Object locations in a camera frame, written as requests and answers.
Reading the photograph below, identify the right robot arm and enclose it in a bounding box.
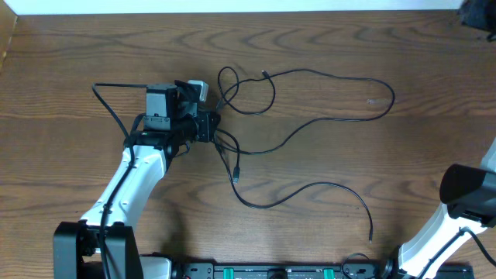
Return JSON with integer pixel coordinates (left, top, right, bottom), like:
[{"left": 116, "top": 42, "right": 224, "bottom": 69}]
[{"left": 381, "top": 144, "right": 495, "bottom": 278}]

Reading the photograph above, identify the black usb cable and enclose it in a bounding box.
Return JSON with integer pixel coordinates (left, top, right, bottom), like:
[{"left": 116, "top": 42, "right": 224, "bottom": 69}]
[{"left": 212, "top": 129, "right": 374, "bottom": 244}]

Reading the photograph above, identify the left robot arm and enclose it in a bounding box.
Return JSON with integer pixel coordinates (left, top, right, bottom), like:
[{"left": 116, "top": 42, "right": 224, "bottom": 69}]
[{"left": 53, "top": 80, "right": 220, "bottom": 278}]

